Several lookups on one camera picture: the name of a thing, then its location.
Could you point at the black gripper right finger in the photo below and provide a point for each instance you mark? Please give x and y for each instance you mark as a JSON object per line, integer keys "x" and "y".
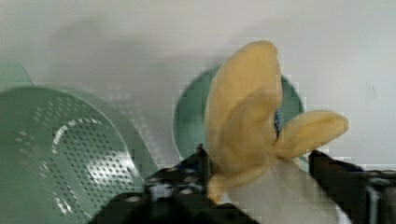
{"x": 366, "y": 197}

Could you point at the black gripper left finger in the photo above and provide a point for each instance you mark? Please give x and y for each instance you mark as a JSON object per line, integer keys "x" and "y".
{"x": 174, "y": 195}

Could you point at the yellow toy banana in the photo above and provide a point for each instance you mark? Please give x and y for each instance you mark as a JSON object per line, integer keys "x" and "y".
{"x": 240, "y": 120}

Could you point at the green mug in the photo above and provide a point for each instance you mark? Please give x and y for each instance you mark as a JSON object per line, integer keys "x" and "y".
{"x": 189, "y": 115}

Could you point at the green plastic colander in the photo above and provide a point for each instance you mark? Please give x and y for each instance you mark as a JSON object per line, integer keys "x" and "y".
{"x": 64, "y": 153}

